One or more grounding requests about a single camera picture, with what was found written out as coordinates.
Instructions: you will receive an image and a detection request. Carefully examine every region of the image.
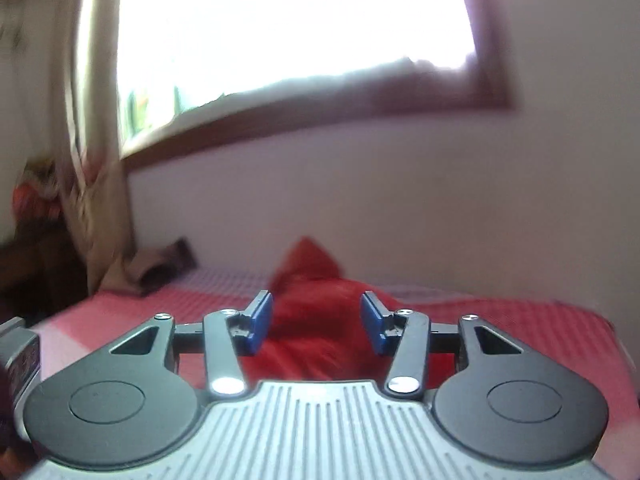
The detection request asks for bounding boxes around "red garment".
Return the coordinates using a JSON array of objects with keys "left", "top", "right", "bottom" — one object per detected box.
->
[{"left": 239, "top": 237, "right": 457, "bottom": 392}]

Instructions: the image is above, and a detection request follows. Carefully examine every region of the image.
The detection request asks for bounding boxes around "red checked bed sheet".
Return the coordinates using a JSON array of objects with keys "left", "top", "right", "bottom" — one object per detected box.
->
[{"left": 30, "top": 265, "right": 637, "bottom": 466}]

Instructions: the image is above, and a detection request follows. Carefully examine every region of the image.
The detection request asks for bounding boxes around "window with brown frame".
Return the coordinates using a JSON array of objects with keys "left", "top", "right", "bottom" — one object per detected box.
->
[{"left": 116, "top": 0, "right": 517, "bottom": 162}]

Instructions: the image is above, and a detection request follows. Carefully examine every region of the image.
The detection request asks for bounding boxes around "brown cloth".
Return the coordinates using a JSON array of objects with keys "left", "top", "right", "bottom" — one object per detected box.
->
[{"left": 102, "top": 239, "right": 202, "bottom": 297}]

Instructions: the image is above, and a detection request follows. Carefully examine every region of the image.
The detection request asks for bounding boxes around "dark wooden furniture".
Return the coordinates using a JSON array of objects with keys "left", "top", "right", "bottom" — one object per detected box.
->
[{"left": 0, "top": 212, "right": 101, "bottom": 328}]

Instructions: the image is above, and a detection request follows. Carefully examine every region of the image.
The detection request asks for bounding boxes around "red patterned cloth pile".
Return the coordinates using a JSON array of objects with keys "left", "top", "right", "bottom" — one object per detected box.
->
[{"left": 11, "top": 157, "right": 68, "bottom": 221}]

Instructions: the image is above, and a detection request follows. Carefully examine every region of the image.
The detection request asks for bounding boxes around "beige curtain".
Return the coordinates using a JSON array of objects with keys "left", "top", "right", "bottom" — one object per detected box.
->
[{"left": 49, "top": 0, "right": 137, "bottom": 292}]

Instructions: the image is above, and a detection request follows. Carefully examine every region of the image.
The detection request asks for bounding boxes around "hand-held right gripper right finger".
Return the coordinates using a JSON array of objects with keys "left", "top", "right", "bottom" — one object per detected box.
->
[{"left": 360, "top": 290, "right": 527, "bottom": 400}]

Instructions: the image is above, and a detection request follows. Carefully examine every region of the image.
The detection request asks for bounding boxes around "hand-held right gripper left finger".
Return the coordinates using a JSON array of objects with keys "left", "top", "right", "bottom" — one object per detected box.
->
[{"left": 107, "top": 290, "right": 275, "bottom": 401}]

